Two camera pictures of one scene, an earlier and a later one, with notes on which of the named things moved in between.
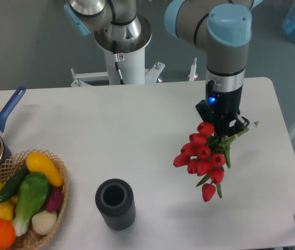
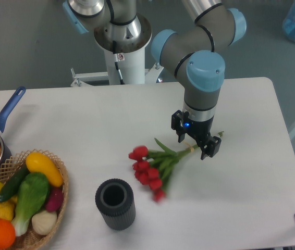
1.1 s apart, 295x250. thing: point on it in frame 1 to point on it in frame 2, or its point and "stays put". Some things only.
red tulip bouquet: x=206 y=153 to x=152 y=167
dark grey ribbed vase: x=115 y=200 stays put
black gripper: x=220 y=107 to x=199 y=130
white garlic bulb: x=42 y=223 stays put
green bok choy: x=34 y=189 stays put
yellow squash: x=37 y=162 stays put
